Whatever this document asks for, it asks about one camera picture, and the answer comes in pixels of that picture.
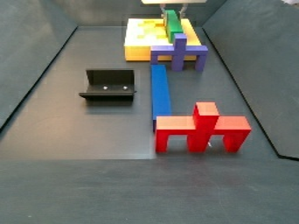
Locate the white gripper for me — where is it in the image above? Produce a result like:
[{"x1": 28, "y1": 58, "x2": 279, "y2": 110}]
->
[{"x1": 141, "y1": 0, "x2": 207, "y2": 19}]

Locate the green rectangular block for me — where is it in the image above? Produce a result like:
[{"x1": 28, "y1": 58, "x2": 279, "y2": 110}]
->
[{"x1": 164, "y1": 10, "x2": 183, "y2": 42}]

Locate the yellow puzzle board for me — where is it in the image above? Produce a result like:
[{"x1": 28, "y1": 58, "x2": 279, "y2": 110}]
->
[{"x1": 124, "y1": 18, "x2": 201, "y2": 61}]

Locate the purple cross-shaped block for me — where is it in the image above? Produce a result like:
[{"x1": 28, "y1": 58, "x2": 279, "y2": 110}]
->
[{"x1": 151, "y1": 33, "x2": 208, "y2": 72}]

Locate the blue rectangular block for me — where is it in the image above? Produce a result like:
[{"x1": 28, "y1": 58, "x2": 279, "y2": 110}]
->
[{"x1": 151, "y1": 65, "x2": 172, "y2": 126}]

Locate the red cross-shaped block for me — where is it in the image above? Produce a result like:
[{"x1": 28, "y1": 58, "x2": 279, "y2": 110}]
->
[{"x1": 155, "y1": 102, "x2": 251, "y2": 153}]

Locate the black angle bracket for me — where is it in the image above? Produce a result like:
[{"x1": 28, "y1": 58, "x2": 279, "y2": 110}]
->
[{"x1": 79, "y1": 69, "x2": 136, "y2": 102}]

